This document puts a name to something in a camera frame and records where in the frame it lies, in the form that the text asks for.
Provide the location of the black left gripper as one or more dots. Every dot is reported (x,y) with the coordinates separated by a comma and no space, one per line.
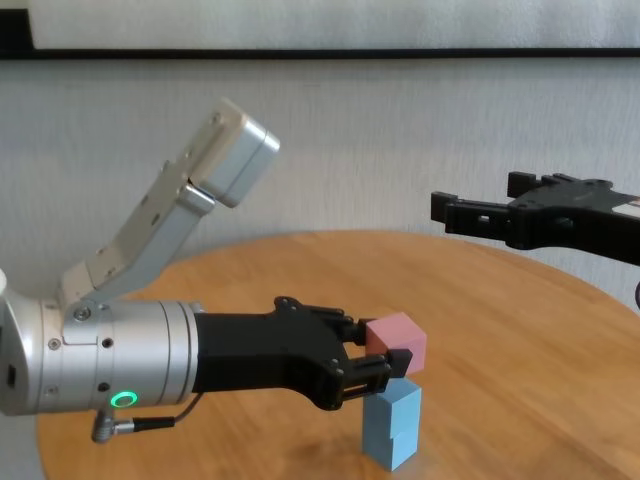
(270,355)

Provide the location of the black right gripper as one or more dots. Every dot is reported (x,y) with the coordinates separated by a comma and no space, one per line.
(575,215)

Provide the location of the pink cube block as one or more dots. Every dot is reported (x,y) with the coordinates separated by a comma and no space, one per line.
(400,332)

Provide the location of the blue cube block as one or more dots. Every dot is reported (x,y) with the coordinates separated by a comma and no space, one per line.
(395,407)
(400,450)

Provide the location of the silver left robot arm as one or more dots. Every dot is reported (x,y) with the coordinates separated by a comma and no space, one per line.
(100,355)

